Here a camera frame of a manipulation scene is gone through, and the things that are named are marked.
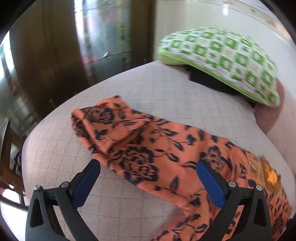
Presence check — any orange black floral blouse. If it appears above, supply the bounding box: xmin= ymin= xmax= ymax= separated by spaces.
xmin=71 ymin=96 xmax=292 ymax=240

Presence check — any pink quilted bolster cushion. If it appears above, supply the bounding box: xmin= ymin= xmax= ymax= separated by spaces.
xmin=254 ymin=81 xmax=295 ymax=173

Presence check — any black folded cloth under pillow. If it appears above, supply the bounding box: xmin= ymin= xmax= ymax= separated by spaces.
xmin=185 ymin=65 xmax=256 ymax=108

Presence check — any green white patterned pillow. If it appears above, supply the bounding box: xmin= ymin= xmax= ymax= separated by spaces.
xmin=158 ymin=27 xmax=280 ymax=107

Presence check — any wooden stained glass door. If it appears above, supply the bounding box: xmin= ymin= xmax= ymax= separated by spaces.
xmin=1 ymin=1 xmax=156 ymax=133

